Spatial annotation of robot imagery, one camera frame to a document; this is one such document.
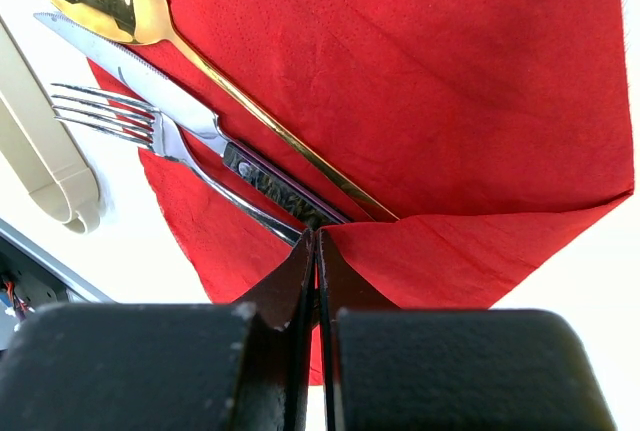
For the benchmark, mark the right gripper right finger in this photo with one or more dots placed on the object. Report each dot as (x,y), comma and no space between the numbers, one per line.
(392,369)

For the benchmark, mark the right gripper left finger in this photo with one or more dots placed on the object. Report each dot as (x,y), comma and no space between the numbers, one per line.
(237,366)

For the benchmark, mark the steak knife patterned handle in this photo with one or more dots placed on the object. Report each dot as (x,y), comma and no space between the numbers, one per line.
(150,85)

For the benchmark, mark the silver fork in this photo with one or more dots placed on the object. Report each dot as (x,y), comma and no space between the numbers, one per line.
(144,125)

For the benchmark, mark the red paper napkin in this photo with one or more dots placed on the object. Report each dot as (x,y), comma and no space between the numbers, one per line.
(496,131)

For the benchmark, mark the aluminium mounting rail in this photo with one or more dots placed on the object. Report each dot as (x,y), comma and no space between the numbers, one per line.
(32,278)

